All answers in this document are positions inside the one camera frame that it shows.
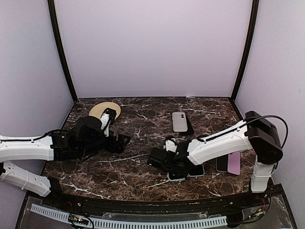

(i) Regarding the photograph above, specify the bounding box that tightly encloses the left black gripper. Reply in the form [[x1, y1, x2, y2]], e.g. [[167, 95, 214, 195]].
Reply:
[[79, 130, 130, 157]]

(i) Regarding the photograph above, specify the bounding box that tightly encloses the lavender phone case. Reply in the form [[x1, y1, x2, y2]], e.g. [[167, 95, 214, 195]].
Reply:
[[188, 164, 205, 177]]

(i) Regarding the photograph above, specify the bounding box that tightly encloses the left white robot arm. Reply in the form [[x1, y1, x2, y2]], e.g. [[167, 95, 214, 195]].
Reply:
[[0, 116, 130, 208]]

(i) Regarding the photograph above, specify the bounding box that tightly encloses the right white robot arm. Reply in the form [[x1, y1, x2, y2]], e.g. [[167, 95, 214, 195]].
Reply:
[[147, 111, 286, 207]]

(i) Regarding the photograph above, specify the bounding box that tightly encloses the grey clear phone case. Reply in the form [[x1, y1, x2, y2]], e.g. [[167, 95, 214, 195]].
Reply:
[[172, 112, 188, 132]]

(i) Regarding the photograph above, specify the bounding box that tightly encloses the black phone face up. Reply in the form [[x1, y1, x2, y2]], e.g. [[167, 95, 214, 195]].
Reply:
[[216, 155, 228, 172]]

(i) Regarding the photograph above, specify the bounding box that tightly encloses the pink phone face down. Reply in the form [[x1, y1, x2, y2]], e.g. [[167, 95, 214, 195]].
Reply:
[[227, 151, 241, 176]]

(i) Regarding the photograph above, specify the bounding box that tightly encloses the beige round plate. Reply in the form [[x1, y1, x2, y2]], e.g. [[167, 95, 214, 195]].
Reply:
[[89, 102, 121, 120]]

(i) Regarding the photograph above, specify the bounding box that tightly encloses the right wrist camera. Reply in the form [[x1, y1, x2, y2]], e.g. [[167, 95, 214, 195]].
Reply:
[[164, 137, 177, 152]]

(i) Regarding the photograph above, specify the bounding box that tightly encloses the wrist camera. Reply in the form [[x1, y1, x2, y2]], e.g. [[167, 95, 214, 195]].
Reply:
[[100, 108, 117, 137], [164, 137, 177, 152]]

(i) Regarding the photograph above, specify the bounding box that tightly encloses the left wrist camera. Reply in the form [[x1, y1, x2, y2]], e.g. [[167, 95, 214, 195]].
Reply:
[[100, 108, 117, 137]]

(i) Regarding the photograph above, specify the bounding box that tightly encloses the white slotted cable duct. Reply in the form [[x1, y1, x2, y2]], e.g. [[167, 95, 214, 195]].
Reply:
[[30, 204, 227, 229]]

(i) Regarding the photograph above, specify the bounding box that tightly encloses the left black frame post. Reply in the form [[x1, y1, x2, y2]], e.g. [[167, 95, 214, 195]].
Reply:
[[47, 0, 78, 103]]

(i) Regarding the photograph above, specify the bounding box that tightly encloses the black frame post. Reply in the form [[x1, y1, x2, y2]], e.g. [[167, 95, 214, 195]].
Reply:
[[230, 0, 259, 104], [47, 0, 78, 103]]

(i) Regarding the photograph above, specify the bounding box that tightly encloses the right black frame post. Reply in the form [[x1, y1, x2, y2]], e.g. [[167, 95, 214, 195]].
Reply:
[[230, 0, 259, 104]]

